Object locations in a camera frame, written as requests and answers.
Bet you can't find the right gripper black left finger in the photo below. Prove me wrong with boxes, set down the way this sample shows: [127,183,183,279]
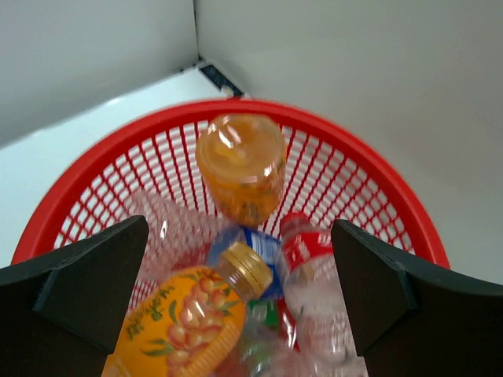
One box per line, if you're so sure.
[1,216,149,376]

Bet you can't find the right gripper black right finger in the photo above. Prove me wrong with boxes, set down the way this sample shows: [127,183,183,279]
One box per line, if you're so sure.
[332,220,502,376]

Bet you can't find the clear bottle red label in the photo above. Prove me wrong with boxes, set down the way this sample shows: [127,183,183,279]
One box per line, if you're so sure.
[276,212,358,368]

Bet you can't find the orange juice bottle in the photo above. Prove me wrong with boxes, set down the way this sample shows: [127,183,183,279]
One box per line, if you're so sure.
[102,242,274,376]
[196,113,287,228]

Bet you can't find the crushed green plastic bottle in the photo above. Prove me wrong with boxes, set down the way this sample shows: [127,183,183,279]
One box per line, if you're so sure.
[248,299,281,335]

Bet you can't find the clear bottle blue label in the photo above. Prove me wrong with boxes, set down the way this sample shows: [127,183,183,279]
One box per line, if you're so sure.
[205,225,284,300]

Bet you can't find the clear plastic bottle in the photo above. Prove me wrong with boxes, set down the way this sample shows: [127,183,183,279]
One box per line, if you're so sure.
[127,191,229,281]

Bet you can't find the red mesh plastic basket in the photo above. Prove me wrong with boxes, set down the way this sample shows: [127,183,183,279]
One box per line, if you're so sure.
[10,98,451,354]

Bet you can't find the left blue corner sticker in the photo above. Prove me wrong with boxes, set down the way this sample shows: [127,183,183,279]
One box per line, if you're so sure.
[198,63,245,98]

